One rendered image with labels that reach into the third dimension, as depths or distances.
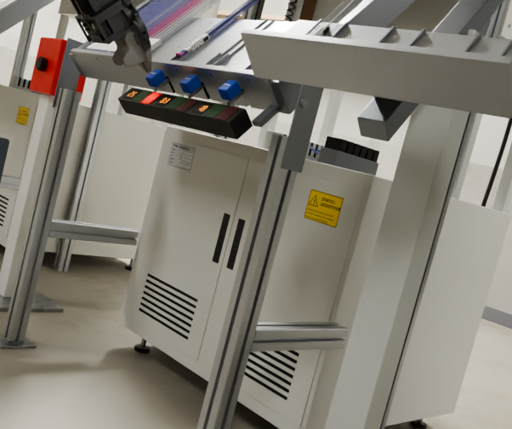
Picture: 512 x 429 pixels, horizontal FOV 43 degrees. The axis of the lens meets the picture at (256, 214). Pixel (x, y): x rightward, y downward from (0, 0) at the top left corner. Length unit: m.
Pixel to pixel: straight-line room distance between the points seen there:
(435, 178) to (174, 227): 0.91
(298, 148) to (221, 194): 0.55
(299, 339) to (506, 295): 3.06
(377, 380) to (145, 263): 0.96
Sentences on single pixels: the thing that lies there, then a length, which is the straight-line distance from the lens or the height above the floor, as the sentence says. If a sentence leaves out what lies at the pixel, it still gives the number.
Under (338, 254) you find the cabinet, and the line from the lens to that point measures 1.33.
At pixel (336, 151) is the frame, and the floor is 0.65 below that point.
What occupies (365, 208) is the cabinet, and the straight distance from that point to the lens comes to 1.31.
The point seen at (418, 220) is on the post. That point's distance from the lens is 0.94.
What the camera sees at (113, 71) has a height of 0.70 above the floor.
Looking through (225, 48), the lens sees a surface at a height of 0.78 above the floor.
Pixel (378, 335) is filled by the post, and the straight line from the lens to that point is 0.96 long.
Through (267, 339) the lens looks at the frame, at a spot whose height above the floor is 0.30.
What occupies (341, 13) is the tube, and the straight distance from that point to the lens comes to 0.91.
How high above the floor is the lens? 0.60
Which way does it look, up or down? 5 degrees down
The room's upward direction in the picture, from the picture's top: 15 degrees clockwise
